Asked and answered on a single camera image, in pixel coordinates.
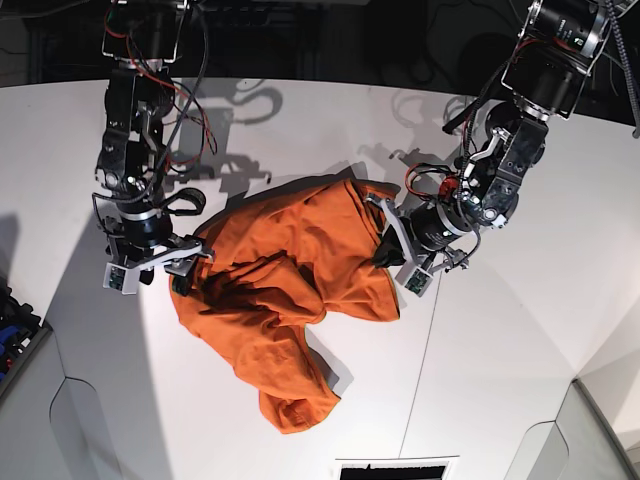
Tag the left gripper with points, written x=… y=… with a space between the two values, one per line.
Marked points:
x=422 y=236

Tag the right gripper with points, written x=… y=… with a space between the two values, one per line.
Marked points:
x=143 y=238

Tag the orange t-shirt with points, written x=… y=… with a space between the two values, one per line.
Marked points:
x=279 y=265

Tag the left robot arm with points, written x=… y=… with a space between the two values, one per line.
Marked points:
x=503 y=135

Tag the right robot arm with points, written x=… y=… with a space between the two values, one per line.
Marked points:
x=145 y=109

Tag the bin of dark clothes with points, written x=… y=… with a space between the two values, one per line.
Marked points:
x=19 y=327

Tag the black round stool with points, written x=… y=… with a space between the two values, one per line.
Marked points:
x=479 y=59

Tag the black slot panel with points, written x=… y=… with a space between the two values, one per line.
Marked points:
x=401 y=469

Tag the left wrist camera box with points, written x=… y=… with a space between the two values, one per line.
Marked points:
x=414 y=279

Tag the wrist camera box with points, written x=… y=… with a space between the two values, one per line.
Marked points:
x=414 y=279
x=120 y=278

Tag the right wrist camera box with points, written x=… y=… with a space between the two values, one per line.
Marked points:
x=120 y=278

